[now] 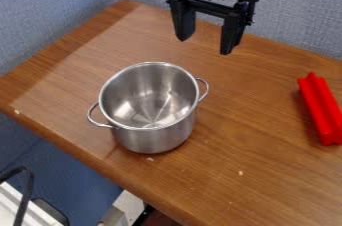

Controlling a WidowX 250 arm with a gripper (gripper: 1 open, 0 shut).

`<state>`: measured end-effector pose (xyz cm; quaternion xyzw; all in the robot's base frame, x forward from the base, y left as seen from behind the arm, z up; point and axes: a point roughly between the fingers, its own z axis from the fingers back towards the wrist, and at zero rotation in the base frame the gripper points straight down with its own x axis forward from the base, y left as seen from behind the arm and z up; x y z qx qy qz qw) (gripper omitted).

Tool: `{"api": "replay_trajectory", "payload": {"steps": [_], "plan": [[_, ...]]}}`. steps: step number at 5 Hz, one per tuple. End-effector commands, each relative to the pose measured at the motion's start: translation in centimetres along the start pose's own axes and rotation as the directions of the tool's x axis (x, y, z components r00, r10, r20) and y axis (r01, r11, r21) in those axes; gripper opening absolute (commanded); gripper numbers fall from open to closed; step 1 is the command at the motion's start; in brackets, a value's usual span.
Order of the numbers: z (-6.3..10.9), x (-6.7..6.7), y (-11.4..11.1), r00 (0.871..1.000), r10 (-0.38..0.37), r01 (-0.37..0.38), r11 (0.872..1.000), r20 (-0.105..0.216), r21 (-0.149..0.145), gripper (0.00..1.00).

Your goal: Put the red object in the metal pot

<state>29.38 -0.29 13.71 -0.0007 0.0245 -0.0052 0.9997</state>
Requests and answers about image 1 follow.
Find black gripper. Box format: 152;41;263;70
167;0;259;55

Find stainless steel pot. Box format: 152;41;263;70
89;62;209;154

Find red plastic block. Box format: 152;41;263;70
298;72;342;146

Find white furniture part under table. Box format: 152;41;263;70
96;190;145;226

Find white appliance lower left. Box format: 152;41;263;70
0;181;71;226

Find black cable loop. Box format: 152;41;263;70
0;165;36;226

